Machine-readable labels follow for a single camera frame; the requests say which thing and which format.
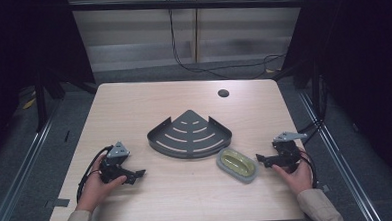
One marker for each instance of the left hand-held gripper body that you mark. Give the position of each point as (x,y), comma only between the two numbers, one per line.
(114,160)

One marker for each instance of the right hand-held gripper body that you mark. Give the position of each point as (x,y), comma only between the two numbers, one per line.
(287,150)

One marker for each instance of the person's right hand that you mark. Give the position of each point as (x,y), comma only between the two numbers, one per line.
(297,179)

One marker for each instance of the person's left hand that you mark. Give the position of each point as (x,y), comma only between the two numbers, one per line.
(95,188)

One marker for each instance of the yellow-green soap dish insert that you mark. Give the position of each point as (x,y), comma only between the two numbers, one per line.
(237,163)

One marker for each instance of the grey soap dish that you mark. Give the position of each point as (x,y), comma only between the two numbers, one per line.
(243,178)

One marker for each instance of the dark grey corner shelf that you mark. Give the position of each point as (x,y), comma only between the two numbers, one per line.
(188,137)

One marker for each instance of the grey tape strip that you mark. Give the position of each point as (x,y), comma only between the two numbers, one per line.
(58,203)

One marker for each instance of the black table grommet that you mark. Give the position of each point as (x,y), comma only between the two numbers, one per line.
(223,93)

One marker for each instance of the black metal stand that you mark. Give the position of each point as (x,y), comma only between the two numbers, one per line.
(41,104)

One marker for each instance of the yellow floor tape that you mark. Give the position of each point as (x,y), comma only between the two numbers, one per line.
(29,103)

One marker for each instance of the black curtain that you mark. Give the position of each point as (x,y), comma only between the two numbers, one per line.
(362,66)
(27,41)

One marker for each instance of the metal floor rail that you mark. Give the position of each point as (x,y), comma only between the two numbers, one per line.
(16,178)
(336,157)

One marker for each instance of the black horizontal frame bar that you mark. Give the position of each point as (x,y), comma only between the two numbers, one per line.
(186,5)

